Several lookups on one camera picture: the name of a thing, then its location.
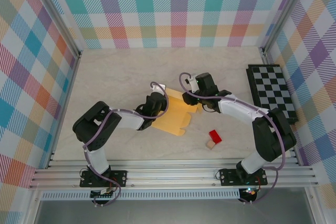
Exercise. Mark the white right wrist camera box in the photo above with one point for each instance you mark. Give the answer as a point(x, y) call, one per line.
point(193, 81)

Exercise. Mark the circuit board with black connector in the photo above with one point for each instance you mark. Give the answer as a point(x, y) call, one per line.
point(103, 193)

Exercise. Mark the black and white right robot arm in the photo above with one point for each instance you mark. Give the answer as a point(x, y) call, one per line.
point(273, 134)

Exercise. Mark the aluminium rail frame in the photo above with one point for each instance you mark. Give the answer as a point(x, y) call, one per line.
point(170, 174)

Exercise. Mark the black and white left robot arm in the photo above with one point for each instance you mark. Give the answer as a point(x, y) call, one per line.
point(94, 127)

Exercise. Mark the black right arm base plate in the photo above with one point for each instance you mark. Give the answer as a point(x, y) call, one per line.
point(227, 176)

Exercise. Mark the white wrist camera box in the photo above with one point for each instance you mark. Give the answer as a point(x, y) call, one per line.
point(159, 87)
point(193, 81)

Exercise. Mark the black and grey checkerboard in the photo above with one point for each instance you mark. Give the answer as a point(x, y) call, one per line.
point(273, 90)

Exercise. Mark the grey metal panel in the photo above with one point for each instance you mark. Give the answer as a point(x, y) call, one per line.
point(170, 212)

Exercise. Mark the beige wooden cube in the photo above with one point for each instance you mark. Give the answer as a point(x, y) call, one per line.
point(210, 144)

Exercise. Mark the orange paper box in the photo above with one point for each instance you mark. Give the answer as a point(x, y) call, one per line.
point(176, 119)

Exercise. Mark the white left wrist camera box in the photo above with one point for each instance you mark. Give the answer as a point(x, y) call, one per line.
point(159, 87)

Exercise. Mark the circuit board with lit LEDs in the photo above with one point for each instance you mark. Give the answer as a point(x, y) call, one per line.
point(250, 192)

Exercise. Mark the red wooden block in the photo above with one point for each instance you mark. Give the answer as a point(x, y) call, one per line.
point(215, 137)

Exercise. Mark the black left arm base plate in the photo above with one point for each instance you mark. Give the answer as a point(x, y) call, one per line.
point(120, 175)

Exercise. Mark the aluminium corner post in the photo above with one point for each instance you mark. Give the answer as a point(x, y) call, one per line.
point(54, 11)
point(285, 11)

